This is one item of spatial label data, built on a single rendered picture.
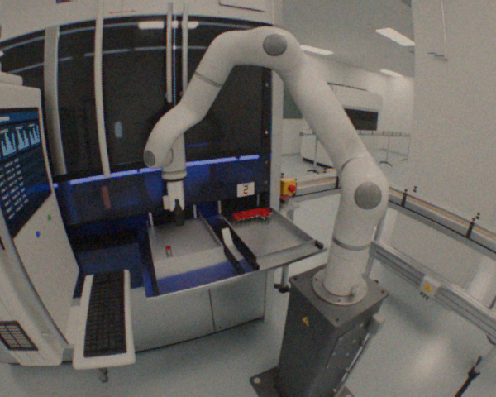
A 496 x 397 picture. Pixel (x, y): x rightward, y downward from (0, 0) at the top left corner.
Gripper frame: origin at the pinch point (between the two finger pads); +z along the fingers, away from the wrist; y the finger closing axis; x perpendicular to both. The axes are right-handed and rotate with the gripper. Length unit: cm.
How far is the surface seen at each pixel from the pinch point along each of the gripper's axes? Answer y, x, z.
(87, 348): 37, -34, 20
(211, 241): -6.3, 11.3, 14.0
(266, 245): 2.9, 31.8, 14.5
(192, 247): -3.2, 3.1, 14.0
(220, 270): 13.0, 11.2, 14.7
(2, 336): 44, -55, 8
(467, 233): 39, 130, 14
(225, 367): -1, 9, 102
